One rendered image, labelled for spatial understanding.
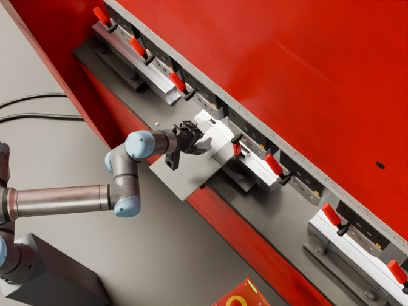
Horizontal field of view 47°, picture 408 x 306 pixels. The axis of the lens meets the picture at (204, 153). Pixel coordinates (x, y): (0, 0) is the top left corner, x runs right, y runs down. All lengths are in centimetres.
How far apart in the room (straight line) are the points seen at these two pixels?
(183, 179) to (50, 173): 150
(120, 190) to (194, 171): 36
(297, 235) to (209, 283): 96
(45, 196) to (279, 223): 78
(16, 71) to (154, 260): 168
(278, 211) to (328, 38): 98
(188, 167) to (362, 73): 95
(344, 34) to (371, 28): 6
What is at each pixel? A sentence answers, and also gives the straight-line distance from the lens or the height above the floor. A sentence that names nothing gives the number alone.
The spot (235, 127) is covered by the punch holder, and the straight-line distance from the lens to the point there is 139.
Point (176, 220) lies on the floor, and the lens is 263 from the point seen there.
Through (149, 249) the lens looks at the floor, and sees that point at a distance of 262.
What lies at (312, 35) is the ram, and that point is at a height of 184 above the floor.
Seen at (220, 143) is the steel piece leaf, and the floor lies 100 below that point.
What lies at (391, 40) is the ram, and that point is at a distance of 70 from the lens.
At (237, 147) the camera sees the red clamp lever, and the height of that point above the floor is 121.
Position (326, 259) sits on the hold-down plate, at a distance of 161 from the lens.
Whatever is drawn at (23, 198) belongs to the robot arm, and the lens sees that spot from 137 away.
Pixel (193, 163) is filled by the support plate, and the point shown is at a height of 100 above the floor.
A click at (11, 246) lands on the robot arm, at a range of 180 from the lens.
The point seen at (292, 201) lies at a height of 88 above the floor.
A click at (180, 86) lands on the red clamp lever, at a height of 129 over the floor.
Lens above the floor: 246
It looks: 63 degrees down
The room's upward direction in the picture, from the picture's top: 16 degrees counter-clockwise
